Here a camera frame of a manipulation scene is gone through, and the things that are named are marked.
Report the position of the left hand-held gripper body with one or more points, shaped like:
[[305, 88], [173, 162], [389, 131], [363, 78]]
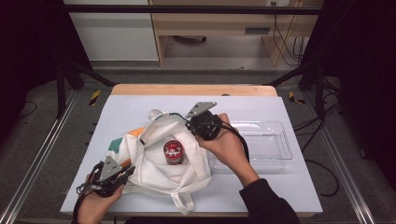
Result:
[[109, 171]]

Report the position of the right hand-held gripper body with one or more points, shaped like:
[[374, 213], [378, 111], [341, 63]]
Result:
[[204, 126]]

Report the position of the cream tote bag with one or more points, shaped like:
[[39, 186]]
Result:
[[149, 168]]

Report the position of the person's right hand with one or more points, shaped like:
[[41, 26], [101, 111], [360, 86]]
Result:
[[227, 149]]

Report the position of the person's left hand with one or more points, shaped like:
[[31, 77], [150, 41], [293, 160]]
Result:
[[93, 205]]

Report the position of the red can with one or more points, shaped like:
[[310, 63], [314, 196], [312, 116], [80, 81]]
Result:
[[173, 152]]

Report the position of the clear plastic tray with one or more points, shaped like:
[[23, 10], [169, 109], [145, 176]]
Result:
[[267, 143]]

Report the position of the yellow black floor tape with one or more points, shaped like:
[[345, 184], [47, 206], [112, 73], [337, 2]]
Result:
[[294, 98], [94, 97]]

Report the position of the black metal stand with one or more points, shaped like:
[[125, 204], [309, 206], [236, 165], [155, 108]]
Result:
[[319, 87], [60, 87]]

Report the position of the wooden desk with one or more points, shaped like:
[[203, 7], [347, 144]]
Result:
[[211, 23]]

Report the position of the white cabinet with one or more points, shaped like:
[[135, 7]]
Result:
[[115, 37]]

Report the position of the dark curtain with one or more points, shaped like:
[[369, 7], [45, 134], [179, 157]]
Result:
[[28, 46], [364, 62]]

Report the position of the aluminium floor rail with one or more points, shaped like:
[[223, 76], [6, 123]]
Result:
[[339, 155], [40, 155]]

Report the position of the black frame bar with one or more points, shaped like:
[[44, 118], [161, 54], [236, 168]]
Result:
[[186, 9]]

